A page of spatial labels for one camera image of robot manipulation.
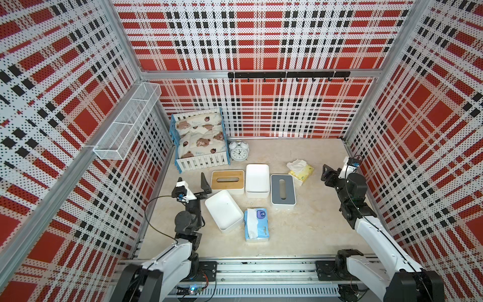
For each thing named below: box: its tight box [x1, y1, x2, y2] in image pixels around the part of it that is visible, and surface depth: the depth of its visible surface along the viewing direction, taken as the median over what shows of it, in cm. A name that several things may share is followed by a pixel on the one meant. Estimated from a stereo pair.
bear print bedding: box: [175, 112, 227, 159], surface depth 110 cm
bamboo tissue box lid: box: [211, 170, 245, 191], surface depth 97 cm
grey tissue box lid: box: [270, 173, 297, 206], surface depth 95 cm
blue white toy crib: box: [169, 107, 231, 174], surface depth 110 cm
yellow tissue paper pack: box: [286, 158, 314, 187], surface depth 101 cm
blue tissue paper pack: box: [244, 208, 270, 242], surface depth 82 cm
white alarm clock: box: [228, 139, 250, 162], surface depth 107 cm
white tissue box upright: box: [245, 163, 270, 199], surface depth 103 cm
